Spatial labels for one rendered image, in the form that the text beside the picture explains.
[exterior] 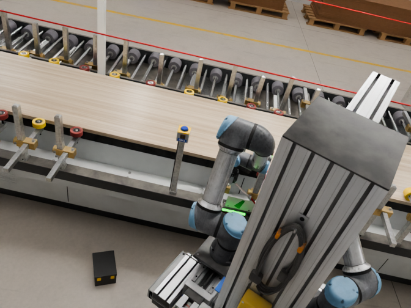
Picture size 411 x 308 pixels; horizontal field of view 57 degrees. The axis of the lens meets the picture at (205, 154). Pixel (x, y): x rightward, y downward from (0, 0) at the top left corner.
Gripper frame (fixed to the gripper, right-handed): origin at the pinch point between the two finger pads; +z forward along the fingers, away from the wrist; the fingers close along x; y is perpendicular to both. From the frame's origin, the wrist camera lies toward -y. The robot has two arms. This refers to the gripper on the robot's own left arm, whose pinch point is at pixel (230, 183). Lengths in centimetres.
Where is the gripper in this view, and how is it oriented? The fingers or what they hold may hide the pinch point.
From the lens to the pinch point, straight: 226.4
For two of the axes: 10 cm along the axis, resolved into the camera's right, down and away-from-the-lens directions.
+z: -1.9, 7.5, 6.4
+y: -9.6, 0.0, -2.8
